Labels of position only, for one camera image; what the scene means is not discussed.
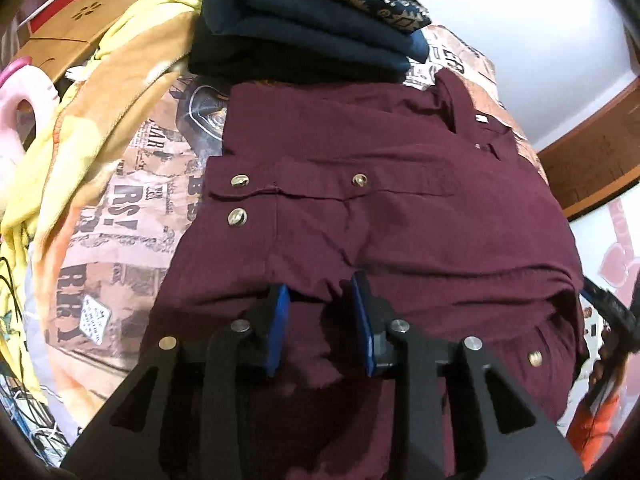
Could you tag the yellow fleece blanket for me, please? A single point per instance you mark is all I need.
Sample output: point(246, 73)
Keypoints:
point(75, 160)

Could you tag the pink plastic toy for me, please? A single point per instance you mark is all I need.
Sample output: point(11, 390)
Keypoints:
point(35, 85)

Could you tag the orange cloth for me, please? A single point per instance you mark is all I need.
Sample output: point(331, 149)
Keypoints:
point(595, 420)

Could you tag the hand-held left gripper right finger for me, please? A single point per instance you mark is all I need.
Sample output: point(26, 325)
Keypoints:
point(362, 332)

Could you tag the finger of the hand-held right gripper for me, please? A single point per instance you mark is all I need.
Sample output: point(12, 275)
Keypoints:
point(607, 307)

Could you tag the red box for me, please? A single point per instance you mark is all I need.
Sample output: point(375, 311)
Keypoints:
point(55, 5)

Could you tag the stack of folded dark clothes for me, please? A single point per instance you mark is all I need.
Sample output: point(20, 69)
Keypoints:
point(300, 25)

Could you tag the wardrobe with pink hearts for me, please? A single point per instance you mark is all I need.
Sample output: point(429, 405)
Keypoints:
point(590, 160)

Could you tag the black folded garment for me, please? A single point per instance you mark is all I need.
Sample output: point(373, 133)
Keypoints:
point(250, 62)

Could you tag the maroon button-up shirt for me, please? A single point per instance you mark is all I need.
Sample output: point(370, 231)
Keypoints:
point(400, 220)

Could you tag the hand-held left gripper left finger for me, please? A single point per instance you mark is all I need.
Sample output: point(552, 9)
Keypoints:
point(277, 332)

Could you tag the printed bed blanket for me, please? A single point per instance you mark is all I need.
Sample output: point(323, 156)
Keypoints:
point(130, 210)

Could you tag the wooden folding table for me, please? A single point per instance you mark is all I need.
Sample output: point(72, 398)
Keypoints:
point(100, 10)

